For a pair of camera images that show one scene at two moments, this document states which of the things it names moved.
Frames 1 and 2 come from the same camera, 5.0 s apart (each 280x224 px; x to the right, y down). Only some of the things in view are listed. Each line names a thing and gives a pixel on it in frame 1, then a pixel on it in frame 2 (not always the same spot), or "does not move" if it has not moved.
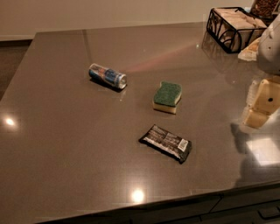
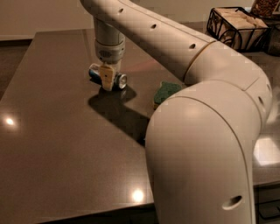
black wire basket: (234, 28) does not move
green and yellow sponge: (166, 97) does not move
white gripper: (270, 51) to (110, 53)
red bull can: (107, 76) does not move
